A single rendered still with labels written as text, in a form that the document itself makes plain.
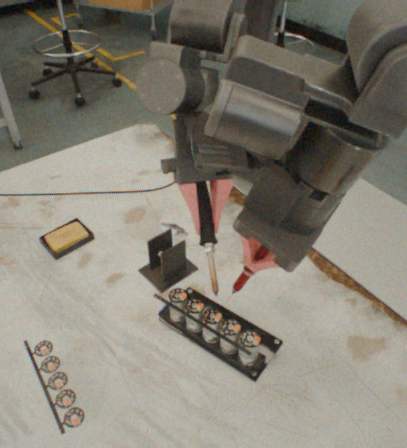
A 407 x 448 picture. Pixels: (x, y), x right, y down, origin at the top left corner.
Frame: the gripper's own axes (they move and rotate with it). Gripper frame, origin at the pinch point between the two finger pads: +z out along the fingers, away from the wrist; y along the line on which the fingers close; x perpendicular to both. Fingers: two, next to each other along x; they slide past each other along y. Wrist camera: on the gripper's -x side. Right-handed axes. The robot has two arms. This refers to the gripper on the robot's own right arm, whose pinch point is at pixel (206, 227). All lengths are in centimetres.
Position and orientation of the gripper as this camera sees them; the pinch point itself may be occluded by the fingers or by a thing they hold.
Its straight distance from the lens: 58.7
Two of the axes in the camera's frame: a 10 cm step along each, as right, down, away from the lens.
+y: 9.9, -1.1, 1.1
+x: -1.3, -2.3, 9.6
